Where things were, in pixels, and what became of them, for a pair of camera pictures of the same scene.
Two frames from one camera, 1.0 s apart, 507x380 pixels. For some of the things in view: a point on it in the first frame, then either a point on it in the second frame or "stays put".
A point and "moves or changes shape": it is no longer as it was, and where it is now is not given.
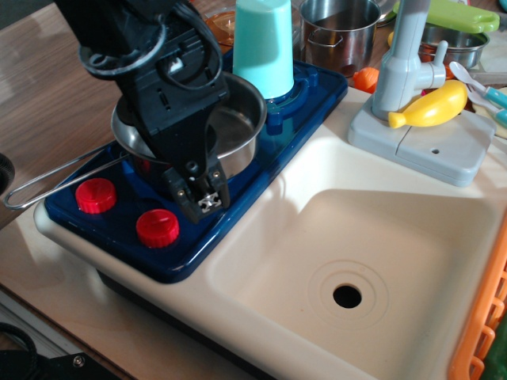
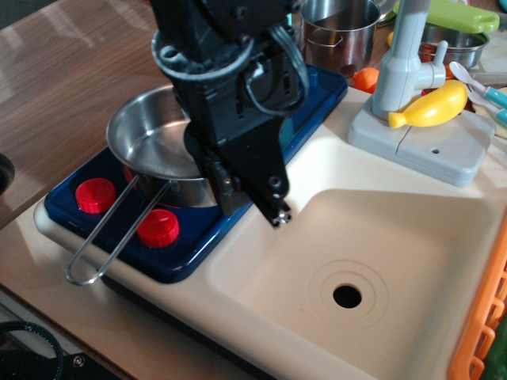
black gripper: [174, 91] → [234, 94]
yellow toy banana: [436, 108] stays put
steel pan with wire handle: [232, 131] moves or changes shape
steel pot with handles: [340, 34] stays put
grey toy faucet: [455, 150] stays put
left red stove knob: [96, 195] stays put
